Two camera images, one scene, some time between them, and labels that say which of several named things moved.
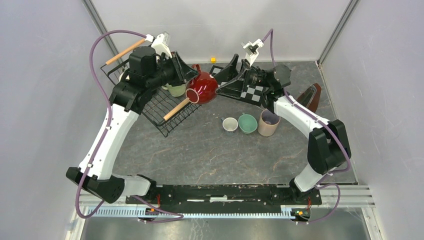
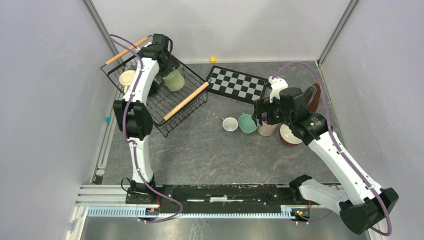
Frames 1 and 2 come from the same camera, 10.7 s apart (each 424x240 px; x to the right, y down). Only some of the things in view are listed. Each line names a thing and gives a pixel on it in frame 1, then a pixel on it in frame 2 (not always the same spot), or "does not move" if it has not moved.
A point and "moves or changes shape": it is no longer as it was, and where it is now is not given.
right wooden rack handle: (176, 109) does not move
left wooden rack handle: (125, 51) does not move
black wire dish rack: (166, 108) does not move
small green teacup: (247, 123) does not move
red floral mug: (203, 88) → (287, 136)
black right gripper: (234, 88) → (263, 105)
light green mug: (175, 91) moves or changes shape
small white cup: (229, 124) does not move
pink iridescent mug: (268, 123) does not move
